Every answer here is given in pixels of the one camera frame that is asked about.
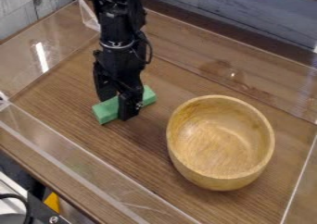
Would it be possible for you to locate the green foam block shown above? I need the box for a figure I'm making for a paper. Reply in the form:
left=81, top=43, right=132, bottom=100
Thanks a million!
left=92, top=85, right=158, bottom=125

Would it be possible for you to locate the clear acrylic corner bracket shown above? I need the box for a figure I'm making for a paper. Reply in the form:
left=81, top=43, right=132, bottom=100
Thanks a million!
left=77, top=0, right=100, bottom=31

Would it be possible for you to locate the clear acrylic front wall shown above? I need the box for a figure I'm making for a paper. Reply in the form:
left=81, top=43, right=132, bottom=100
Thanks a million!
left=0, top=97, right=199, bottom=224

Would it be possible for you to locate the black and yellow base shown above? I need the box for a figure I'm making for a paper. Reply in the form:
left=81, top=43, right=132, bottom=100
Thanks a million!
left=27, top=183, right=89, bottom=224

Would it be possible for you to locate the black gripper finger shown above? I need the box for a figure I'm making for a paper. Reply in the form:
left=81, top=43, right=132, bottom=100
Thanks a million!
left=92, top=62, right=118, bottom=102
left=118, top=91, right=143, bottom=121

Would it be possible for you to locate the black cable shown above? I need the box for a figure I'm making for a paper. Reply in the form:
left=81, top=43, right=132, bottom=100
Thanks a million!
left=0, top=193, right=32, bottom=224

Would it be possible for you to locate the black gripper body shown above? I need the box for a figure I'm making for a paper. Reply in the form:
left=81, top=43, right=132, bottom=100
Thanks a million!
left=92, top=41, right=152, bottom=93

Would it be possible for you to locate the brown wooden bowl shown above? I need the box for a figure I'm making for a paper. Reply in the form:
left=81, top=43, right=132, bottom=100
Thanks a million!
left=166, top=94, right=275, bottom=191

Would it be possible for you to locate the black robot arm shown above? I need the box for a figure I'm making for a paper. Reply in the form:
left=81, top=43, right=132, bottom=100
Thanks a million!
left=91, top=0, right=152, bottom=120

